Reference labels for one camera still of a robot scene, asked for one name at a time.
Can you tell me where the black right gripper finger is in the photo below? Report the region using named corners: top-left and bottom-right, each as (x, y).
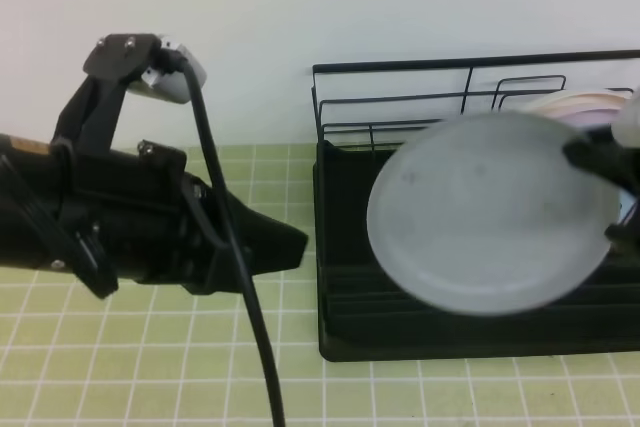
top-left (562, 136), bottom-right (639, 192)
top-left (605, 206), bottom-right (639, 257)

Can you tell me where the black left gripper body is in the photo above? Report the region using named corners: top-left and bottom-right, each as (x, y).
top-left (55, 143), bottom-right (241, 298)

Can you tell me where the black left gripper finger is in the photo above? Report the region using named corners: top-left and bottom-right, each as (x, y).
top-left (234, 197), bottom-right (309, 276)

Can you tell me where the grey round plate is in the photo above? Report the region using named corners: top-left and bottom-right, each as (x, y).
top-left (366, 113), bottom-right (620, 316)

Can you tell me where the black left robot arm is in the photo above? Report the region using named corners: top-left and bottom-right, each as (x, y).
top-left (1, 136), bottom-right (239, 298)

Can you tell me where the purple plate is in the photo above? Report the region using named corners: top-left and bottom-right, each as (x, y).
top-left (550, 105), bottom-right (620, 129)

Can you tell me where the cream yellow plate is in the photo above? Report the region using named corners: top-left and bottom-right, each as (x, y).
top-left (523, 92), bottom-right (631, 115)

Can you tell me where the white plate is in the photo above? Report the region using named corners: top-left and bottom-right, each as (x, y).
top-left (522, 89), bottom-right (616, 111)

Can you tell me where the black camera cable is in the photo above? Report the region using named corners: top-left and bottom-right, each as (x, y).
top-left (167, 46), bottom-right (287, 427)

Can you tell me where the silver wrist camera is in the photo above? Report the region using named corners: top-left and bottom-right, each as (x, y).
top-left (127, 35), bottom-right (207, 105)

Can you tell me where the black wire dish rack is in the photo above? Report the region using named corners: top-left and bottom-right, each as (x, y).
top-left (310, 49), bottom-right (640, 363)

